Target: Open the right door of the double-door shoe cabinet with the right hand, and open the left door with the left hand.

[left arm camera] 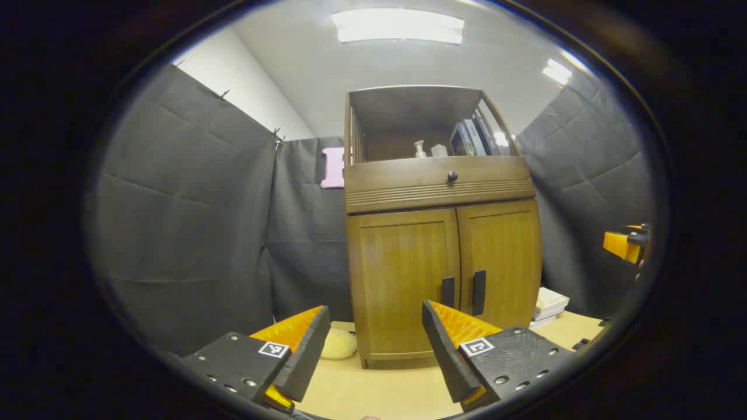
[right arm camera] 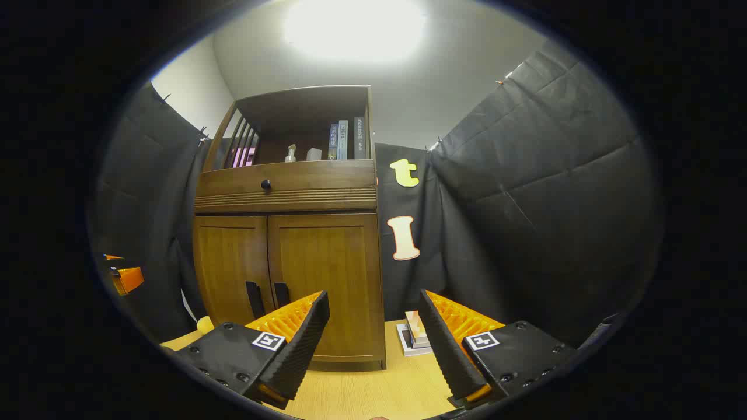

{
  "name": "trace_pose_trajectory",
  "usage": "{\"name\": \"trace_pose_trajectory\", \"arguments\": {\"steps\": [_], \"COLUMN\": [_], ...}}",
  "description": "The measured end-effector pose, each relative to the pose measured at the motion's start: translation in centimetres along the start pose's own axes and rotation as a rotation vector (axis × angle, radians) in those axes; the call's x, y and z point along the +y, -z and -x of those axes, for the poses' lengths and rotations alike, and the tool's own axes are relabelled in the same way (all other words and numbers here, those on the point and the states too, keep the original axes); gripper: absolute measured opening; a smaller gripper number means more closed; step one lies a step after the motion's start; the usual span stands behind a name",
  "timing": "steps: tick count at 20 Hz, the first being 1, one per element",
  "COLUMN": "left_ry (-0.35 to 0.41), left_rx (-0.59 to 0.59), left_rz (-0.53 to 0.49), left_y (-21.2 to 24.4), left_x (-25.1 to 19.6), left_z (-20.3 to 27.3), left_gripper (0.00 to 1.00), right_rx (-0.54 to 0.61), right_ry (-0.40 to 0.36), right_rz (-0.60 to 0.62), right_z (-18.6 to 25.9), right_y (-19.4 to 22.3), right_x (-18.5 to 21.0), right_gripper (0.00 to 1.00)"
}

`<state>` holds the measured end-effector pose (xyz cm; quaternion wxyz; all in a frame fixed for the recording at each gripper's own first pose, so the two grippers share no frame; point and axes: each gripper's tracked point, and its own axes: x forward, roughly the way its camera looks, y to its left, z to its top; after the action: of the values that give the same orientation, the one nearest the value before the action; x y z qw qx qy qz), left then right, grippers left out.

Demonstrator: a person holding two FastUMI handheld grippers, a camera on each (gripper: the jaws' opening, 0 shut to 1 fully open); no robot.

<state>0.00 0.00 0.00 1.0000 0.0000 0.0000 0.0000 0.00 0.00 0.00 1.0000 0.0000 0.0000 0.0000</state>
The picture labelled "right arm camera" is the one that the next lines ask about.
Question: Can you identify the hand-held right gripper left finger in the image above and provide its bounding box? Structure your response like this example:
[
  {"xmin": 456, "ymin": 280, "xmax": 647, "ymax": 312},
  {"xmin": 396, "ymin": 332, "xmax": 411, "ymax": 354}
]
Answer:
[{"xmin": 174, "ymin": 290, "xmax": 331, "ymax": 410}]

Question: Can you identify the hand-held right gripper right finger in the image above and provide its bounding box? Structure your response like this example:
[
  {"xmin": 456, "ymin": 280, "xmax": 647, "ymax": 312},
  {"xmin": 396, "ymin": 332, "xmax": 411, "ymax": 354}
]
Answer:
[{"xmin": 418, "ymin": 289, "xmax": 580, "ymax": 410}]

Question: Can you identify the wooden shoe cabinet door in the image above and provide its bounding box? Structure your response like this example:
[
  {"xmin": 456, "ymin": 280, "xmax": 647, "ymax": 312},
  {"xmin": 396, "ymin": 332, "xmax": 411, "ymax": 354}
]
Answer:
[
  {"xmin": 267, "ymin": 213, "xmax": 386, "ymax": 362},
  {"xmin": 194, "ymin": 215, "xmax": 275, "ymax": 327}
]

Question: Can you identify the wooden double-door shoe cabinet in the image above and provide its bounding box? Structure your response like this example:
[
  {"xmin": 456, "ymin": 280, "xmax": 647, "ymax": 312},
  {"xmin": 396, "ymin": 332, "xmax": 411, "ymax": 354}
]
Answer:
[{"xmin": 193, "ymin": 85, "xmax": 387, "ymax": 372}]

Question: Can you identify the wooden cabinet drawer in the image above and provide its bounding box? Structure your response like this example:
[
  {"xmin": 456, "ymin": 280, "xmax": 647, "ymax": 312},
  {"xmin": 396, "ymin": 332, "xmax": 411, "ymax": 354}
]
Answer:
[{"xmin": 196, "ymin": 160, "xmax": 377, "ymax": 197}]

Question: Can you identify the beige paperback book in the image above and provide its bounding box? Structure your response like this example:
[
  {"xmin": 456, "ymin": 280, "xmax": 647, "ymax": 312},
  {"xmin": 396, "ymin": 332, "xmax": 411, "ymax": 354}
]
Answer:
[{"xmin": 406, "ymin": 311, "xmax": 431, "ymax": 348}]

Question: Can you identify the white flat book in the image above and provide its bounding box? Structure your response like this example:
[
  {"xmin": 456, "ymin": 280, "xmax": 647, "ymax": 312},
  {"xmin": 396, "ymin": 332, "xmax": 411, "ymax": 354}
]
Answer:
[{"xmin": 397, "ymin": 324, "xmax": 434, "ymax": 357}]

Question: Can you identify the black backdrop cloth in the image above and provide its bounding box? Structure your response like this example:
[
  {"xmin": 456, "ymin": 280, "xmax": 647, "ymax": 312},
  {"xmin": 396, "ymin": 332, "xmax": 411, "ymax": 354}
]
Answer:
[{"xmin": 90, "ymin": 38, "xmax": 665, "ymax": 351}]

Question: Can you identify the large ceiling light panel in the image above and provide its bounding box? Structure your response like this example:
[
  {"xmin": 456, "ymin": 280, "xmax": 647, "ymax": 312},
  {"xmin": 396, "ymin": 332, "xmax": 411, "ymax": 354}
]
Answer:
[{"xmin": 285, "ymin": 0, "xmax": 428, "ymax": 62}]

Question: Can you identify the grey webbing strap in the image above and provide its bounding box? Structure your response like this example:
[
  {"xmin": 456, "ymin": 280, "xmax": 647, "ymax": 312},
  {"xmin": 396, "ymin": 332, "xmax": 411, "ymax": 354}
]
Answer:
[{"xmin": 578, "ymin": 313, "xmax": 620, "ymax": 351}]

